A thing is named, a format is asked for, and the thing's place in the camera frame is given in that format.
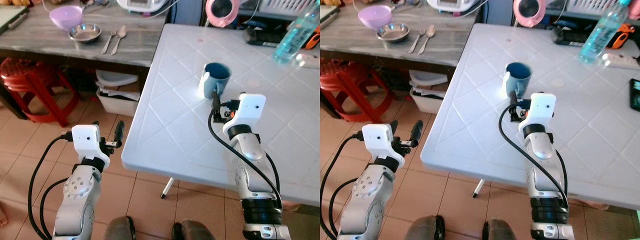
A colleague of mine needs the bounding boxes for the blue ceramic mug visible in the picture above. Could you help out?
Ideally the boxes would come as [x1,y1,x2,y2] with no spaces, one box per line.
[503,62,533,100]
[198,62,233,101]

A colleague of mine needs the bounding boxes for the white plastic bin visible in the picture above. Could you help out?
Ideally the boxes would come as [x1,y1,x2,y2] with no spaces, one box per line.
[94,69,141,118]
[408,68,450,115]

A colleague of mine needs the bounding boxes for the white plastic folding table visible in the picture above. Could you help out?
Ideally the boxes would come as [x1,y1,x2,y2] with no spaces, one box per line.
[420,22,640,212]
[121,23,321,207]

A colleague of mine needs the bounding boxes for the red plastic stool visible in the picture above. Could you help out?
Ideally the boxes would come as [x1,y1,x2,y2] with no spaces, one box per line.
[320,57,386,124]
[0,57,81,129]

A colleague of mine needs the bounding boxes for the black and orange tool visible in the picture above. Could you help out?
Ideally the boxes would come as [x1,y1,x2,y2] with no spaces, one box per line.
[243,19,321,51]
[552,22,636,50]

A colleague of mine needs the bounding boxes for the steel fork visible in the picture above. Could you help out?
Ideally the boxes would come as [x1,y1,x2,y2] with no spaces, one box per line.
[408,28,426,55]
[101,29,118,55]

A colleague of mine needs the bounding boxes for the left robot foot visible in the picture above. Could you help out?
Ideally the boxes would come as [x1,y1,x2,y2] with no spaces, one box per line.
[403,214,446,240]
[103,216,137,240]

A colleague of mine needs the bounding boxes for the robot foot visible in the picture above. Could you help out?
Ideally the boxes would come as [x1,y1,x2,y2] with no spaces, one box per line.
[403,214,446,240]
[103,216,137,240]
[171,219,217,240]
[482,218,527,240]

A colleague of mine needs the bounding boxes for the pink round appliance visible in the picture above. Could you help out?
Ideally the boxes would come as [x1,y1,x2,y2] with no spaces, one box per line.
[513,0,548,29]
[205,0,241,29]

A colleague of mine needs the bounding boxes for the small steel bowl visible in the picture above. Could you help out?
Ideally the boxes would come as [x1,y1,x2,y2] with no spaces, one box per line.
[376,22,411,44]
[68,23,103,45]

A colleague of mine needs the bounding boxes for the steel spoon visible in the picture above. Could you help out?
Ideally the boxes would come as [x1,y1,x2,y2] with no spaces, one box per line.
[110,25,128,56]
[418,24,437,55]

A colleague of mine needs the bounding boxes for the grey wooden table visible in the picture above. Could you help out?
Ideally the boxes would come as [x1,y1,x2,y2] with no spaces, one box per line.
[320,0,481,69]
[0,0,171,69]

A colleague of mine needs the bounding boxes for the white power strip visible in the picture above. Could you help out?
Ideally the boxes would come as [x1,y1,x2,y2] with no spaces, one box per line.
[602,52,640,70]
[294,53,321,70]

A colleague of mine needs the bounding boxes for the clear plastic water bottle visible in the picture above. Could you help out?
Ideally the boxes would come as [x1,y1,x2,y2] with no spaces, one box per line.
[578,0,630,65]
[272,4,321,65]

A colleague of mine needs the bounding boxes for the purple plastic bowl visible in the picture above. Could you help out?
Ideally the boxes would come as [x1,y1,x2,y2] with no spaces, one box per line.
[357,4,394,31]
[49,5,85,32]

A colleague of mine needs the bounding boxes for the white kitchen appliance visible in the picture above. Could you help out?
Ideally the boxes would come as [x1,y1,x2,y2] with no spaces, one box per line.
[426,0,476,15]
[116,0,169,17]

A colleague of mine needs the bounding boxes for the white plastic basket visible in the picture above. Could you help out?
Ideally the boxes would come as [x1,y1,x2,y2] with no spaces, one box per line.
[567,0,621,16]
[259,0,314,16]

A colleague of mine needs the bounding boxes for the black smartphone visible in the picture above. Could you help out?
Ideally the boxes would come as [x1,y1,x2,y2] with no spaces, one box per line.
[628,78,640,112]

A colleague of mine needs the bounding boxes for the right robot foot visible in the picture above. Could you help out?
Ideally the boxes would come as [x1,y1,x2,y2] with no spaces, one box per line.
[171,219,217,240]
[482,218,527,240]

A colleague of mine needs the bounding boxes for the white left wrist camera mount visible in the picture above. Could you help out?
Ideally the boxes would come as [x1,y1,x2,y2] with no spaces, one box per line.
[71,124,111,169]
[361,123,405,169]

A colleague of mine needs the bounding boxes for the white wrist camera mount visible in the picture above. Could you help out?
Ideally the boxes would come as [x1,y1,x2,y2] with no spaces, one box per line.
[361,123,405,169]
[71,124,111,169]
[518,92,558,139]
[223,93,266,140]

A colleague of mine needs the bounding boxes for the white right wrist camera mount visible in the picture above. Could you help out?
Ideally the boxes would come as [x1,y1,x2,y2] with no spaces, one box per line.
[223,93,266,140]
[518,92,558,139]

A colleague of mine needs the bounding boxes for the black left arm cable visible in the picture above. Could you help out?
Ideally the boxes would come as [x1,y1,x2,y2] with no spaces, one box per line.
[27,132,76,240]
[320,131,365,240]

